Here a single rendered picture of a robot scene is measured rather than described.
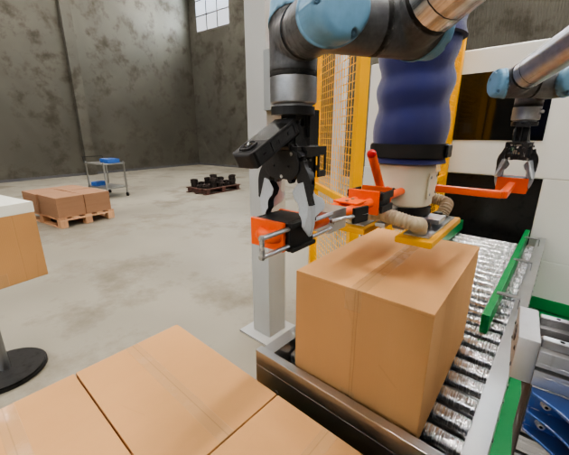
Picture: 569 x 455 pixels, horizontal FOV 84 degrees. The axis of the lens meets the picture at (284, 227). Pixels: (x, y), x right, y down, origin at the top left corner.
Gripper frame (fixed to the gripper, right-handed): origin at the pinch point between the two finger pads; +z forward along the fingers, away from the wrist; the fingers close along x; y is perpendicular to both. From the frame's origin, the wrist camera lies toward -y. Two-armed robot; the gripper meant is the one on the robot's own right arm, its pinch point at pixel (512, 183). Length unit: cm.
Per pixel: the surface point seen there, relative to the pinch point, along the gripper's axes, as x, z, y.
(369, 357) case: -20, 42, 61
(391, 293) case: -17, 23, 57
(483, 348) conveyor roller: 2, 65, -1
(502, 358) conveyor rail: 8, 59, 12
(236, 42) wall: -975, -333, -792
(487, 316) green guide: 0, 55, -8
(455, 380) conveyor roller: -3, 64, 26
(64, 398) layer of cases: -97, 64, 113
